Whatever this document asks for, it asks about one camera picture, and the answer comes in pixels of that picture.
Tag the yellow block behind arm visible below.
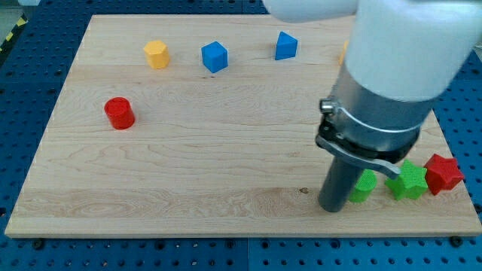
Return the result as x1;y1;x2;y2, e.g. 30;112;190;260
338;40;349;65

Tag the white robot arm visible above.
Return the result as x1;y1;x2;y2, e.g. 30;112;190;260
264;0;481;179

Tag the yellow hexagon block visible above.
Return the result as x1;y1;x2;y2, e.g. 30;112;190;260
143;40;170;69

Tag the light wooden board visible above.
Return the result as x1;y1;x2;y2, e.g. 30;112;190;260
5;15;481;239

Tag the blue cube block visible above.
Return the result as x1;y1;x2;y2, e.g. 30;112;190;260
201;41;228;73

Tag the blue triangle block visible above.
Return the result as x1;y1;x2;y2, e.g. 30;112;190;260
275;32;298;60

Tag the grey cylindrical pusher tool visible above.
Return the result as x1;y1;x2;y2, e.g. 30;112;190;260
319;157;364;212

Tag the red cylinder block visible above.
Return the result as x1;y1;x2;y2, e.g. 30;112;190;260
104;96;136;129

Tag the green cylinder block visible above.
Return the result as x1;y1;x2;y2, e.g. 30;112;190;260
349;169;377;203

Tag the green star block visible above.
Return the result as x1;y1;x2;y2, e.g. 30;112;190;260
385;160;429;200

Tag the red star block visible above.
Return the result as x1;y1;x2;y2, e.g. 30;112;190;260
424;154;465;196

